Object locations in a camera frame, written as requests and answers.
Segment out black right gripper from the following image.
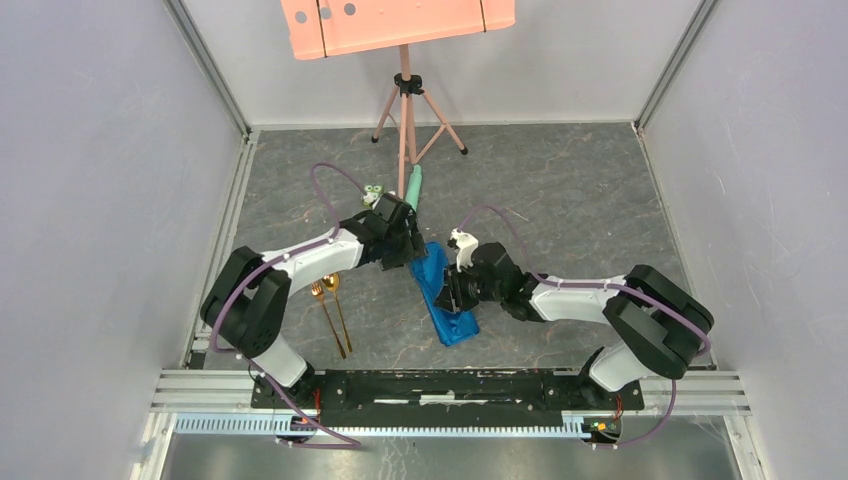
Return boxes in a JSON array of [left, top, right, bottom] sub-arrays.
[[432, 258, 504, 314]]

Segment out blue cloth napkin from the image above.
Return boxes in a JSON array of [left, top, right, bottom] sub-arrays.
[[409, 242, 480, 347]]

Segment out gold spoon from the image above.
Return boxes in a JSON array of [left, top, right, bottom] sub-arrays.
[[322, 273, 353, 353]]

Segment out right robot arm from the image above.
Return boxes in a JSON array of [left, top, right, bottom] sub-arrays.
[[435, 233, 715, 408]]

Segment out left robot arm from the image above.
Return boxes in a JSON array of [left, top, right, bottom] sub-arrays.
[[200, 193, 426, 408]]

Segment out green owl toy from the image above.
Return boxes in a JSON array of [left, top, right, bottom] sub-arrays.
[[361, 184, 385, 208]]

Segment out mint green flashlight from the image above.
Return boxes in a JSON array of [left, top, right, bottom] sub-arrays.
[[405, 164, 423, 211]]

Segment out gold fork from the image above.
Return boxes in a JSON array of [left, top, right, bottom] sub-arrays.
[[311, 282, 347, 359]]

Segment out pink music stand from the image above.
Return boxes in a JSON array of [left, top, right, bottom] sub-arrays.
[[280, 0, 516, 195]]

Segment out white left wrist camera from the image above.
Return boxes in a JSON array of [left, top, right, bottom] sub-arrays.
[[371, 193, 391, 213]]

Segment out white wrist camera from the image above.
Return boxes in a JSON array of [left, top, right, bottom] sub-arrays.
[[447, 228, 479, 271], [371, 193, 391, 213]]

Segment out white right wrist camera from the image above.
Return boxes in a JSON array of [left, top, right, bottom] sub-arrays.
[[447, 228, 479, 271]]

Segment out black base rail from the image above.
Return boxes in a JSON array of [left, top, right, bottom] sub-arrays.
[[287, 368, 645, 428]]

